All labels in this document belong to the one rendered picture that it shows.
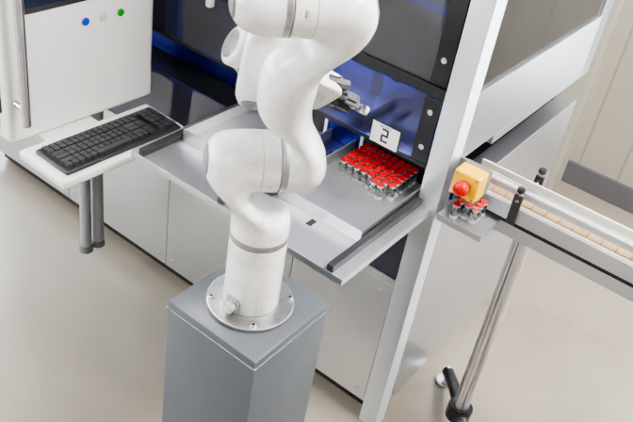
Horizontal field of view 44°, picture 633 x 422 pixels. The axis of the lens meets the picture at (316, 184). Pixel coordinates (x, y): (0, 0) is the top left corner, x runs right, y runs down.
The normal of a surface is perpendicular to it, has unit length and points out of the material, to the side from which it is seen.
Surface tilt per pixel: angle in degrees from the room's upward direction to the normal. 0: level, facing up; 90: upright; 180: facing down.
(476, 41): 90
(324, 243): 0
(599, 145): 90
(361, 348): 90
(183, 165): 0
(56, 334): 0
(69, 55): 90
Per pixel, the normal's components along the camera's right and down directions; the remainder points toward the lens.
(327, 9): 0.22, 0.29
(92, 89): 0.77, 0.45
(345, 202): 0.15, -0.82
